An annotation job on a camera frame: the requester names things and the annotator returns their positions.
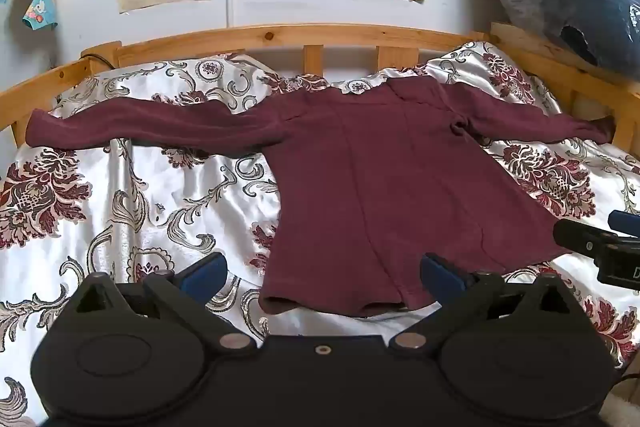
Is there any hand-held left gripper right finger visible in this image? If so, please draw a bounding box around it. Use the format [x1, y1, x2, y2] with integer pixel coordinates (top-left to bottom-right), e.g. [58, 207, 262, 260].
[387, 252, 583, 356]

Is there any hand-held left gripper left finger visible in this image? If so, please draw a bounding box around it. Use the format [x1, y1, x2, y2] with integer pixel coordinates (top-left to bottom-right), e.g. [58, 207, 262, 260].
[64, 252, 261, 357]

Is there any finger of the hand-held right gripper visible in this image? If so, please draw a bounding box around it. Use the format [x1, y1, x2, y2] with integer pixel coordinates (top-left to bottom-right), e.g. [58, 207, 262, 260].
[552, 219, 623, 259]
[607, 209, 640, 239]

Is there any maroon long-sleeve sweater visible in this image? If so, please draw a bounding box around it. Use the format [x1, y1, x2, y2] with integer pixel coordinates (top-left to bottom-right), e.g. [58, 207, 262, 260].
[26, 76, 615, 319]

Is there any floral satin bed sheet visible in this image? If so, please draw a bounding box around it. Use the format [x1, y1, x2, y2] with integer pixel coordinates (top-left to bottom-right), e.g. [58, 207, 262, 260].
[0, 39, 640, 427]

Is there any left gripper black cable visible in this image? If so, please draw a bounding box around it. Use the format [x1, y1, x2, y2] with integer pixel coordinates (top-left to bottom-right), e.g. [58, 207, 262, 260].
[611, 369, 640, 392]

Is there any wooden bed frame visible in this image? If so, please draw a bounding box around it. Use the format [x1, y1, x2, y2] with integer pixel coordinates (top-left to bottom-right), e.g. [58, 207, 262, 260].
[0, 23, 640, 152]

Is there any black cable on bed frame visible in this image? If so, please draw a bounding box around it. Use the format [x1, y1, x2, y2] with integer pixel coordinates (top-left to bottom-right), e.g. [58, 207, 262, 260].
[79, 49, 120, 70]

